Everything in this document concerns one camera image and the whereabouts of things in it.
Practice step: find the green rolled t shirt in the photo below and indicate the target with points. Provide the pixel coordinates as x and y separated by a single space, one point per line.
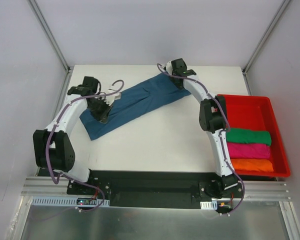
247 136

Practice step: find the red plastic bin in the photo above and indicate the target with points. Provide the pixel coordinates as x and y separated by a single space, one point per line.
256 113

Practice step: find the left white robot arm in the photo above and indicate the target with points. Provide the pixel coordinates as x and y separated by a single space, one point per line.
53 149

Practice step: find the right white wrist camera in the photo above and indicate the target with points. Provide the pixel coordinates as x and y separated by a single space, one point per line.
168 67

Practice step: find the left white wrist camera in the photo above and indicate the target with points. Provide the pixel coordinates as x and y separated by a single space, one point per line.
112 95

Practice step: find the orange rolled t shirt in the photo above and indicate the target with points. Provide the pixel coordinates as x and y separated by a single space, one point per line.
252 165

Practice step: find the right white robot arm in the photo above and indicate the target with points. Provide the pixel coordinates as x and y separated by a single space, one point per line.
212 120

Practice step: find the left aluminium frame post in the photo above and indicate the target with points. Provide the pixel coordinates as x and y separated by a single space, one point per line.
49 34

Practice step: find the slotted cable duct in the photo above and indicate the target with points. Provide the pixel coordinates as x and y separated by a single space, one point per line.
209 205
54 201

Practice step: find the right aluminium frame post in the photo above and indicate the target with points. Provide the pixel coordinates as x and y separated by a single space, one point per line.
266 35

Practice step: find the pink rolled t shirt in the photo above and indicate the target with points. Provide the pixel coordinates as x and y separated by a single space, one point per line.
248 150

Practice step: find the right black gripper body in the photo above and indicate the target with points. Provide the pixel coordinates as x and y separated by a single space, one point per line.
177 81

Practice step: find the aluminium frame post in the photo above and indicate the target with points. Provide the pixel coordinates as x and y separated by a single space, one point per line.
49 34
266 35

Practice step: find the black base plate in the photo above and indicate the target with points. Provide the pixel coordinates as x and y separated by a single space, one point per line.
156 189

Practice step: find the left slotted cable duct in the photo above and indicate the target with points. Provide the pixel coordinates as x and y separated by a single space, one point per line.
54 201

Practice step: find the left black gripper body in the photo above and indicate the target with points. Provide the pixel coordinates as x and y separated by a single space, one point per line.
100 110

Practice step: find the aluminium front rail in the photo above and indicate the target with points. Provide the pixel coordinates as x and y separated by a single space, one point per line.
268 191

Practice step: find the blue t shirt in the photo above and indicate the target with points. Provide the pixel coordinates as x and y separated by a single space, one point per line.
135 102

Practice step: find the right slotted cable duct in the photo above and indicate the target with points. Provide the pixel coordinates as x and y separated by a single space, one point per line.
209 205

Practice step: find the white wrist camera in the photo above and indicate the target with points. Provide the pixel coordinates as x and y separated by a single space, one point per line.
168 67
112 95

